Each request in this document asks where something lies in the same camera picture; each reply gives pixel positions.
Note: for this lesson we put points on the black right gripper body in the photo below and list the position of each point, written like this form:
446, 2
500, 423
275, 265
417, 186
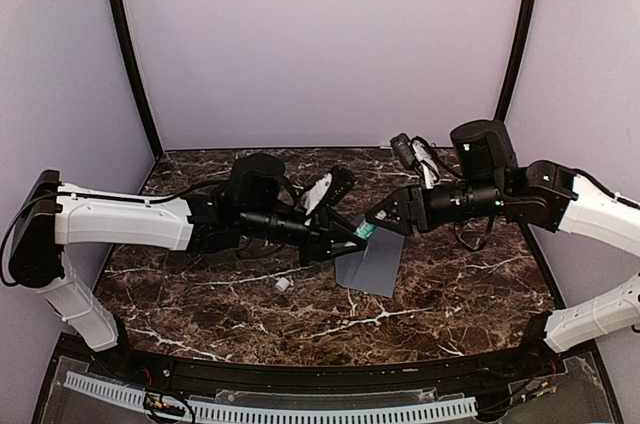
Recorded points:
421, 222

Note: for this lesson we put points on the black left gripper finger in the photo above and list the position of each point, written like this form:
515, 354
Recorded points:
342, 233
337, 249

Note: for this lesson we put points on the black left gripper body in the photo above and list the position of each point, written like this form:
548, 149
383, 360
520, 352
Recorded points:
317, 237

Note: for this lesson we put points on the white green glue stick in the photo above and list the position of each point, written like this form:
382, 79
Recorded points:
365, 230

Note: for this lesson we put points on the grey envelope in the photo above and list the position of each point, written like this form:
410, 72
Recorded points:
374, 270

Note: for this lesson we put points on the white glue stick cap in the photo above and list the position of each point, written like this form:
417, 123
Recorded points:
283, 284

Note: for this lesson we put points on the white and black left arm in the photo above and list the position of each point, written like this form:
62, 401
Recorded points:
255, 201

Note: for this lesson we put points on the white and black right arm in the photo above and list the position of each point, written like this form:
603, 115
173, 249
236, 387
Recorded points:
544, 194

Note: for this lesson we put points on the black table edge rail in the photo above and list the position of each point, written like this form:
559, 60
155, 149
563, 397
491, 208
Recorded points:
487, 372

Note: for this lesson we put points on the grey slotted cable duct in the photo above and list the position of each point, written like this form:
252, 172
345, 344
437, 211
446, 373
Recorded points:
234, 406

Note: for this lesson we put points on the black right frame post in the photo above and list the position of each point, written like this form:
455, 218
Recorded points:
515, 58

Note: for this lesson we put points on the black frame post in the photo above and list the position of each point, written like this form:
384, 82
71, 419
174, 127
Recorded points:
134, 77
515, 58

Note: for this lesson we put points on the black left frame post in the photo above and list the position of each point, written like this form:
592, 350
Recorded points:
134, 77

